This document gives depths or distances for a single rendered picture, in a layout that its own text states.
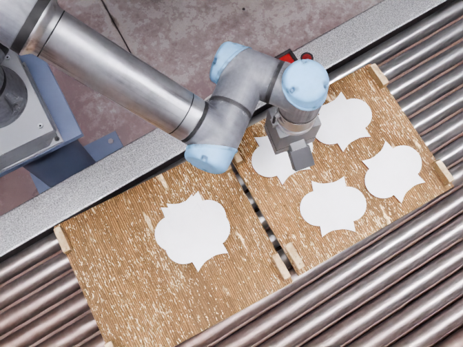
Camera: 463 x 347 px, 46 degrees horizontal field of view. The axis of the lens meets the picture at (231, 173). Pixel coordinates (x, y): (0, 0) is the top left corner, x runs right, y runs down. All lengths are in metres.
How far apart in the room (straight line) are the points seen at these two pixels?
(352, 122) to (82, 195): 0.64
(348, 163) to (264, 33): 1.28
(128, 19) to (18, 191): 0.87
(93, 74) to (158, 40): 1.65
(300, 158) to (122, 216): 0.42
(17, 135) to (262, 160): 0.56
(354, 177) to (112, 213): 0.55
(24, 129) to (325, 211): 0.70
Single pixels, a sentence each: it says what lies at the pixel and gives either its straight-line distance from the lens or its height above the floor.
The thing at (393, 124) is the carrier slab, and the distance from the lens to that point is 1.33.
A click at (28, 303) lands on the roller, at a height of 0.92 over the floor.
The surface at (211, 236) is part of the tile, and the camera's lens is 1.18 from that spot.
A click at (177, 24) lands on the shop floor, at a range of 2.47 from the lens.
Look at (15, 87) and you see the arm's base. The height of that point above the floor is 1.01.
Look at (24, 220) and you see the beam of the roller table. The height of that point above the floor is 0.92.
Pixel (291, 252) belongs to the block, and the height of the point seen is 0.96.
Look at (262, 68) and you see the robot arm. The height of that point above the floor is 1.32.
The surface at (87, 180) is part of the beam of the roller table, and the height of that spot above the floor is 0.92.
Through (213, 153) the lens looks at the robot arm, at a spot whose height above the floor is 1.32.
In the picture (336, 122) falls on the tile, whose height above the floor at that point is 0.94.
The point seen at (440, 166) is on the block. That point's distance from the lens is 1.30.
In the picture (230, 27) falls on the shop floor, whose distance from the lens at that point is 2.45.
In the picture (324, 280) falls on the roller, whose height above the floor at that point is 0.92.
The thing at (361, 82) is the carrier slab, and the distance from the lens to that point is 1.35.
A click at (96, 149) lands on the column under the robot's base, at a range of 2.28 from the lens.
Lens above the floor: 2.13
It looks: 75 degrees down
